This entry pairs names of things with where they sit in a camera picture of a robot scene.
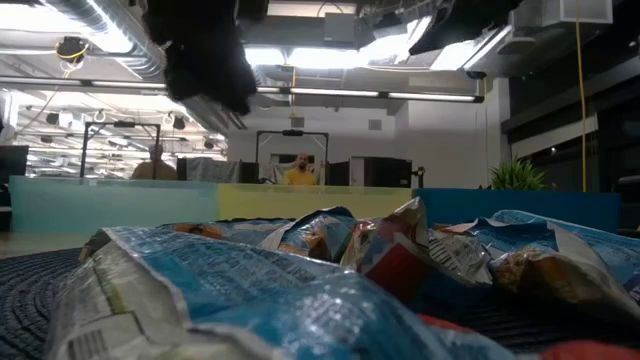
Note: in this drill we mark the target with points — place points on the blue plastic bin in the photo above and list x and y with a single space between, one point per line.
525 205

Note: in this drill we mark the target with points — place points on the silver ventilation duct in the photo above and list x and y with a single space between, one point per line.
115 25

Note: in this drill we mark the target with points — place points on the round dark woven placemat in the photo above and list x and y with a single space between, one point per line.
30 300

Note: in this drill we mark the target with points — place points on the black security camera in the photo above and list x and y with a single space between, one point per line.
476 75

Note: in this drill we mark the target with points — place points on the yellow translucent plastic bin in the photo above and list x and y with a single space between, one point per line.
300 202

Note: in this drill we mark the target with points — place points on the green potted plant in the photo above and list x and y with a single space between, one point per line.
517 177

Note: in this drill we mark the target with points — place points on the white ceiling vent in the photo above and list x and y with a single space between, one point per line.
565 12

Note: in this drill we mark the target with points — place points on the blue granola bar orange print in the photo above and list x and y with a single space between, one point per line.
200 230

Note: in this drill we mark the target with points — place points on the black monitor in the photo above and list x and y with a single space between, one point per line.
12 162

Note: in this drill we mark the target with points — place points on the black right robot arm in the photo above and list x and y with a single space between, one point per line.
460 20

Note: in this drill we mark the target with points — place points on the silver granola bar red print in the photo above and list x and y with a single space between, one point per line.
395 265

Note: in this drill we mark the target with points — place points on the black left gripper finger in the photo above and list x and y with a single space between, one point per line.
210 75

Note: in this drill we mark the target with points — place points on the blue grey granola bar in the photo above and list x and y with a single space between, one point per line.
315 235

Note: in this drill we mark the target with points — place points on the person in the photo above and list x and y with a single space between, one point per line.
152 170
300 176

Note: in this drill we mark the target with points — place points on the black background cabinet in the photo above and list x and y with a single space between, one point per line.
385 172

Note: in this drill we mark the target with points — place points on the long linear ceiling light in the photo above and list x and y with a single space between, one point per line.
330 92

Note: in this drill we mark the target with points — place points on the black gantry frame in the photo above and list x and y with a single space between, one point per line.
122 124
292 133

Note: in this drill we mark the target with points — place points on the teal translucent plastic bin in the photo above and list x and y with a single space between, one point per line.
100 205

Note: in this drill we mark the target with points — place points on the blue granola bar red ends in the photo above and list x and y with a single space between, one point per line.
250 300

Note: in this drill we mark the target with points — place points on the grey ceiling unit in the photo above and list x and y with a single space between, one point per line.
345 30

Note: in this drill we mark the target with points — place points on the grey covered equipment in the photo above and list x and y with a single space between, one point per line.
210 170

